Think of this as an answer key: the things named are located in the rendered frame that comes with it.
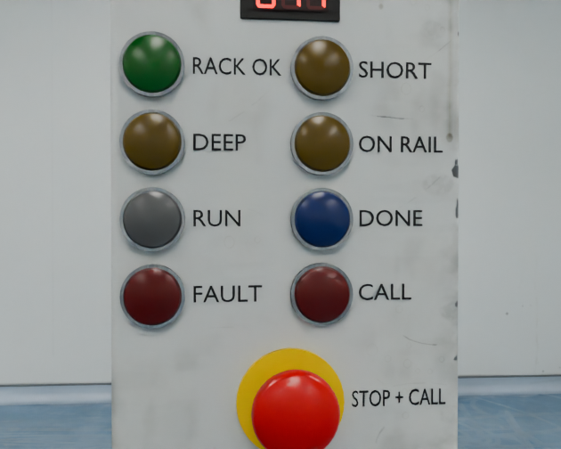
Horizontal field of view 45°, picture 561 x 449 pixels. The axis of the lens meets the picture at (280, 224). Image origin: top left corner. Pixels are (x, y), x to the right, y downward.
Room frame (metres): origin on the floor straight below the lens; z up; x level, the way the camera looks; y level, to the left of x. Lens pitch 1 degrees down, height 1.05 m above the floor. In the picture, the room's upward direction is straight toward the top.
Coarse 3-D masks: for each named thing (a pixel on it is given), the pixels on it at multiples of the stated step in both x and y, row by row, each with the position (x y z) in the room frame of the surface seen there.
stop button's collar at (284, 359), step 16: (272, 352) 0.32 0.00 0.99; (288, 352) 0.32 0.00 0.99; (304, 352) 0.32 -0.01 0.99; (256, 368) 0.32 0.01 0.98; (272, 368) 0.32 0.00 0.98; (288, 368) 0.32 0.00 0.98; (304, 368) 0.32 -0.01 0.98; (320, 368) 0.32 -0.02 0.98; (240, 384) 0.32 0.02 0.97; (256, 384) 0.32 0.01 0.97; (336, 384) 0.32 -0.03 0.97; (240, 400) 0.32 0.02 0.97; (384, 400) 0.33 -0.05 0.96; (432, 400) 0.33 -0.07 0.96; (240, 416) 0.32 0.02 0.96
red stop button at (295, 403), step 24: (264, 384) 0.30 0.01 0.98; (288, 384) 0.30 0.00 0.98; (312, 384) 0.30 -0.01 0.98; (264, 408) 0.29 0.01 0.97; (288, 408) 0.29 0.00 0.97; (312, 408) 0.29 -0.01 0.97; (336, 408) 0.30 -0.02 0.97; (264, 432) 0.29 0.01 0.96; (288, 432) 0.29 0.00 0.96; (312, 432) 0.29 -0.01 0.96; (336, 432) 0.30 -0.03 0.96
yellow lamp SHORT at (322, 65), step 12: (312, 48) 0.32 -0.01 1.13; (324, 48) 0.32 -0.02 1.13; (336, 48) 0.32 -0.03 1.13; (300, 60) 0.32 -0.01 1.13; (312, 60) 0.32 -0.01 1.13; (324, 60) 0.32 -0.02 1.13; (336, 60) 0.32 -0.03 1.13; (348, 60) 0.32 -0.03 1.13; (300, 72) 0.32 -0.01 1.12; (312, 72) 0.32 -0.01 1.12; (324, 72) 0.32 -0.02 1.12; (336, 72) 0.32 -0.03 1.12; (348, 72) 0.32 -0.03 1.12; (300, 84) 0.32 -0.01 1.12; (312, 84) 0.32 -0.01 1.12; (324, 84) 0.32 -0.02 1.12; (336, 84) 0.32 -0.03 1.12
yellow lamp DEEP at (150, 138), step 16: (128, 128) 0.31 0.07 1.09; (144, 128) 0.31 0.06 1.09; (160, 128) 0.31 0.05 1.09; (176, 128) 0.31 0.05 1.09; (128, 144) 0.31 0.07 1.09; (144, 144) 0.31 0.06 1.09; (160, 144) 0.31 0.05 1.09; (176, 144) 0.31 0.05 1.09; (144, 160) 0.31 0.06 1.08; (160, 160) 0.31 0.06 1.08
